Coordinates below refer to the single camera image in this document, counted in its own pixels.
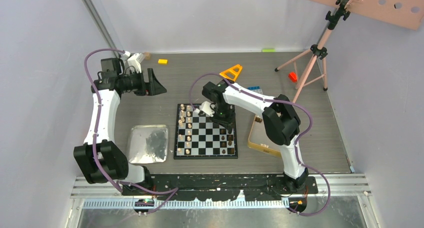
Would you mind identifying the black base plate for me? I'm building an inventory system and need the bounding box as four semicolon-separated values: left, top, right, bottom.
120;173;318;202

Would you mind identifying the black and white chessboard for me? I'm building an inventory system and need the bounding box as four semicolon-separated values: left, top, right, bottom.
173;103;239;160

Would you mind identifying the silver tin lid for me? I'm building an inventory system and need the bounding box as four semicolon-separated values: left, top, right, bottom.
126;124;169;166

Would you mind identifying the gold square metal tin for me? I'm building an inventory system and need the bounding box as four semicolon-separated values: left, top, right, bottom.
247;115;281;158

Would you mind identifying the red block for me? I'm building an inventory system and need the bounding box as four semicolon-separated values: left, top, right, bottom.
288;72;298;83

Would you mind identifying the small yellow block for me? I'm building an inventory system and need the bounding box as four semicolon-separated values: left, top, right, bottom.
157;59;168;65

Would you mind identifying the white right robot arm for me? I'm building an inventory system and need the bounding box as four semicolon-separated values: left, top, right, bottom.
195;79;309;193

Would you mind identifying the yellow triangle toy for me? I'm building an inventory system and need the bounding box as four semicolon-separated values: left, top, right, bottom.
219;64;243;82

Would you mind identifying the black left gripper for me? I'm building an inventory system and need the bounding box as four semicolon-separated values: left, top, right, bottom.
119;68;166;97

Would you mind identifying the pink perforated board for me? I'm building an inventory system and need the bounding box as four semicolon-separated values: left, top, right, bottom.
310;0;424;31

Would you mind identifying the pink tripod stand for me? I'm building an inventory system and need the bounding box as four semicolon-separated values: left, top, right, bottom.
274;10;334;103

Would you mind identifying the blue and grey lego block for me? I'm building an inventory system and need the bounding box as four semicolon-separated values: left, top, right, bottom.
247;86;263;95

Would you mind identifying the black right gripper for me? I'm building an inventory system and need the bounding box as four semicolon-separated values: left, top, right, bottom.
209;103;236;132

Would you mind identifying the green block at wall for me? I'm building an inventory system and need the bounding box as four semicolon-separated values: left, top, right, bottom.
261;48;276;53

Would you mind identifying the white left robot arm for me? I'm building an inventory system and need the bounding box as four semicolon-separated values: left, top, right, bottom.
73;51;167;195

